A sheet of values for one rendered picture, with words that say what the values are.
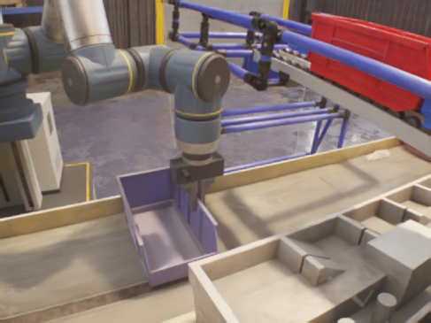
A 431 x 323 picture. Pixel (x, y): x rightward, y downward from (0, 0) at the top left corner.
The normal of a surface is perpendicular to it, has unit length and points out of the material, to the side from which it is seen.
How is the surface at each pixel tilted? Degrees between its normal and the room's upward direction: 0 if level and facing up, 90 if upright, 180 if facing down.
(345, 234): 83
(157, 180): 88
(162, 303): 0
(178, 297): 0
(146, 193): 88
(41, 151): 90
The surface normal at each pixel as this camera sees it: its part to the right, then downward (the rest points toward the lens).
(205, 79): 0.72, 0.33
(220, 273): 0.43, 0.28
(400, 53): -0.90, 0.20
